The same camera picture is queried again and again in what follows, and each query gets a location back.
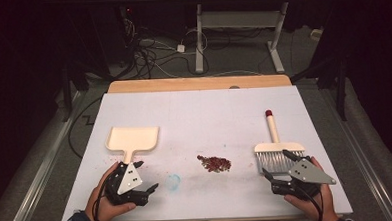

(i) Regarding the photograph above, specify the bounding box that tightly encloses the black metal stand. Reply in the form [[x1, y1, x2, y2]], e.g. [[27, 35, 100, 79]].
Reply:
[[288, 47, 351, 124], [59, 59, 97, 123]]

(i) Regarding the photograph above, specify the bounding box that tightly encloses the wooden table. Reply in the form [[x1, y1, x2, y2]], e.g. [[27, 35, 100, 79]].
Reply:
[[101, 70, 345, 221]]

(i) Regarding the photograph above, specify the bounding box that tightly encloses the person's right hand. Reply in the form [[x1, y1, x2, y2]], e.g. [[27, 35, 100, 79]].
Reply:
[[281, 156, 337, 221]]

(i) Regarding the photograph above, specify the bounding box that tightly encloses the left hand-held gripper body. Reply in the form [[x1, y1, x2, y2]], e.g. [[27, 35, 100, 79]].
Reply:
[[102, 160, 151, 210]]

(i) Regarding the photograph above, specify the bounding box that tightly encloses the pile of red and green beans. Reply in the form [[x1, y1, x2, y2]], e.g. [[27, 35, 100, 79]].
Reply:
[[196, 153, 234, 175]]

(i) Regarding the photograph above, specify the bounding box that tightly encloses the cream brush with grey bristles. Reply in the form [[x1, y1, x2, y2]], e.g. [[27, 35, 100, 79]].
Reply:
[[252, 108, 307, 176]]

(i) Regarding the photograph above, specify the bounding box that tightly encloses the aluminium floor rail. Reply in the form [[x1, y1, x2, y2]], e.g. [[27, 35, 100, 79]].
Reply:
[[0, 90, 92, 221], [317, 83, 392, 221]]

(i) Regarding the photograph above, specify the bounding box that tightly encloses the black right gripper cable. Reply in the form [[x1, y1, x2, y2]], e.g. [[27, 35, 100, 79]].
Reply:
[[298, 184, 325, 221]]

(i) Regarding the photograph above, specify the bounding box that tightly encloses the white-framed desk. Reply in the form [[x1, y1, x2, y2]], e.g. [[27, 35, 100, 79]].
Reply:
[[178, 0, 337, 79]]

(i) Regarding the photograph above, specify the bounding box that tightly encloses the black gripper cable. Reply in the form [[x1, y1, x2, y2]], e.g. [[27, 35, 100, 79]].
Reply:
[[298, 184, 325, 221], [90, 170, 123, 221]]

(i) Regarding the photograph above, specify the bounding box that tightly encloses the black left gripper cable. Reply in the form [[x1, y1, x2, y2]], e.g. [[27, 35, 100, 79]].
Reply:
[[90, 170, 123, 221]]

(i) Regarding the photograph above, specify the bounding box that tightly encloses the cream plastic dustpan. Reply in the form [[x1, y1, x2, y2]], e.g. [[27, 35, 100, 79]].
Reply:
[[104, 124, 162, 165]]

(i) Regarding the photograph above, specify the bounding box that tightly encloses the white table mat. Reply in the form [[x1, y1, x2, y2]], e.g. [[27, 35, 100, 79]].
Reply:
[[55, 82, 354, 221]]

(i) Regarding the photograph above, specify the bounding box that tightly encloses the person's left hand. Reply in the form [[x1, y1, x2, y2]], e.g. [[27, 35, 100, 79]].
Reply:
[[82, 160, 139, 221]]

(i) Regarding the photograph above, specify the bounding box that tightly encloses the black floor cable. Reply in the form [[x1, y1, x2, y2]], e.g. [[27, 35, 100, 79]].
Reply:
[[65, 95, 106, 161]]

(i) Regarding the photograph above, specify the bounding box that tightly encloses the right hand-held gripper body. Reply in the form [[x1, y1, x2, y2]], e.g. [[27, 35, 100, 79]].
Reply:
[[269, 153, 339, 202]]

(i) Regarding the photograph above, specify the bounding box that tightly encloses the tangle of floor cables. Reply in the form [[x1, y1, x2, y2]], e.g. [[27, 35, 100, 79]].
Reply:
[[118, 13, 212, 82]]

